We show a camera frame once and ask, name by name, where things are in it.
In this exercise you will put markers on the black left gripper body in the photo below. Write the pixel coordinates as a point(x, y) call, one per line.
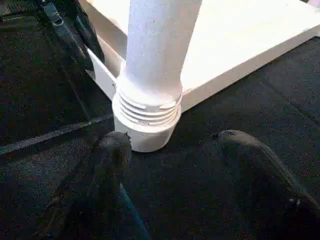
point(50, 10)

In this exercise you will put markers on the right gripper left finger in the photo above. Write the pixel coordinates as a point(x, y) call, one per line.
point(100, 180)

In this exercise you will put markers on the white plastic table top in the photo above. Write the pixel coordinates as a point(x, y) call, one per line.
point(237, 45)

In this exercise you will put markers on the white plastic table leg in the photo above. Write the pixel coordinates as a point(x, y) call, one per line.
point(155, 50)

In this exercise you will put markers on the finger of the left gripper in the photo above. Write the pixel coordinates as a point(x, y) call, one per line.
point(91, 40)
point(75, 52)

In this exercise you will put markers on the black mat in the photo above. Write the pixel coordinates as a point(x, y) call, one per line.
point(250, 120)

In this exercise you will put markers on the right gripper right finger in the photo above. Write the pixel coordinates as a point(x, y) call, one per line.
point(270, 190)

